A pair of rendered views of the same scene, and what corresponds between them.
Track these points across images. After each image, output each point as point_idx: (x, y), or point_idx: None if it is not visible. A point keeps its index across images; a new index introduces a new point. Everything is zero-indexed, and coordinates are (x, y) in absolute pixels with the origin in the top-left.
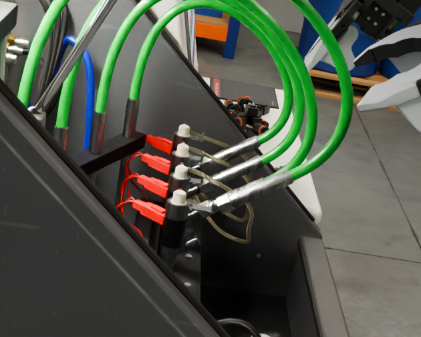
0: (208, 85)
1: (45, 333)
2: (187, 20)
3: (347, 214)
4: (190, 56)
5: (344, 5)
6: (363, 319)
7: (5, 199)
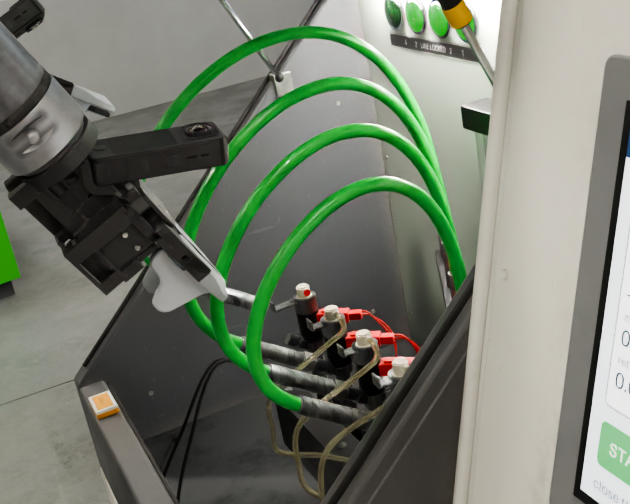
0: (413, 370)
1: None
2: (583, 374)
3: None
4: (563, 444)
5: (163, 207)
6: None
7: None
